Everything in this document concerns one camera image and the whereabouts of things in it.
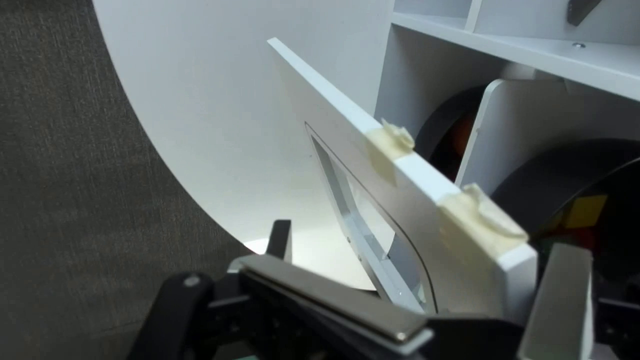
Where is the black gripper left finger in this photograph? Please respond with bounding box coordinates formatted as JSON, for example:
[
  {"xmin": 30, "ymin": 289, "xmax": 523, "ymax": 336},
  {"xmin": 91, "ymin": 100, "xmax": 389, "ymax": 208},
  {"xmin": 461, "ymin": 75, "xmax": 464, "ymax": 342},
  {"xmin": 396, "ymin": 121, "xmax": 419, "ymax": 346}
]
[{"xmin": 126, "ymin": 218, "xmax": 436, "ymax": 360}]

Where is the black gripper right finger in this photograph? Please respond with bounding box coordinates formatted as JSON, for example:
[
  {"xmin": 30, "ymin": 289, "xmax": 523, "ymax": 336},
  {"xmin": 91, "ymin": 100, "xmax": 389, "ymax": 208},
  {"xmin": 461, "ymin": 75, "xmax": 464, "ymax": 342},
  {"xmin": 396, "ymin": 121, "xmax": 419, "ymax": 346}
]
[{"xmin": 517, "ymin": 240, "xmax": 640, "ymax": 360}]

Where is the yellow toy block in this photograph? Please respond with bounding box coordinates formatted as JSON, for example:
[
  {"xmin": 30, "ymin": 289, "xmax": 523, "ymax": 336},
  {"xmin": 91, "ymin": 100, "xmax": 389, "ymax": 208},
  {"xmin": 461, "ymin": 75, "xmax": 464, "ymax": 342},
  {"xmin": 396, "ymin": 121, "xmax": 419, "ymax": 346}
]
[{"xmin": 559, "ymin": 192, "xmax": 609, "ymax": 233}]

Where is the cream putty blob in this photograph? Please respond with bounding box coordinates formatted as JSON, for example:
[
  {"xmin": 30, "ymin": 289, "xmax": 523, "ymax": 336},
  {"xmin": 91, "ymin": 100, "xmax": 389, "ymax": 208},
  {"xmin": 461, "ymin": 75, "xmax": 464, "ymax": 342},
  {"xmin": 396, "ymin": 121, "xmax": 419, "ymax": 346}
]
[
  {"xmin": 366, "ymin": 118, "xmax": 417, "ymax": 162},
  {"xmin": 442, "ymin": 182, "xmax": 529, "ymax": 255}
]

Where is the black round pan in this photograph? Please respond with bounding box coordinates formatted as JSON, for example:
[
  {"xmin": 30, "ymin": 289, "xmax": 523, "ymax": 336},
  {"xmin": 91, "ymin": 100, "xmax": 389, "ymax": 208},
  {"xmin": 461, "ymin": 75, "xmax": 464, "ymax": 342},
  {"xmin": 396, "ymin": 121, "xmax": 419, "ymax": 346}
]
[
  {"xmin": 488, "ymin": 137, "xmax": 640, "ymax": 281},
  {"xmin": 413, "ymin": 83, "xmax": 485, "ymax": 184}
]

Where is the white round table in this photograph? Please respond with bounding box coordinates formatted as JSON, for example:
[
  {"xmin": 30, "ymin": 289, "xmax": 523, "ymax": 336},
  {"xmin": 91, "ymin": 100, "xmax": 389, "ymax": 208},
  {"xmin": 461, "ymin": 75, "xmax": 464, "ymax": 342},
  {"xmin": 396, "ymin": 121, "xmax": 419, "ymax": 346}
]
[{"xmin": 89, "ymin": 0, "xmax": 402, "ymax": 292}]

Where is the white toy kitchen unit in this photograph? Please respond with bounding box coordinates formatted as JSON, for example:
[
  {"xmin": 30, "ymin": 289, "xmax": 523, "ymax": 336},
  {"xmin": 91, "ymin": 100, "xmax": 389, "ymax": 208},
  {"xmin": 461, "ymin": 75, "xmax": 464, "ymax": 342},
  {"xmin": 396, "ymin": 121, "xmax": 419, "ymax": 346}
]
[{"xmin": 371, "ymin": 0, "xmax": 640, "ymax": 268}]

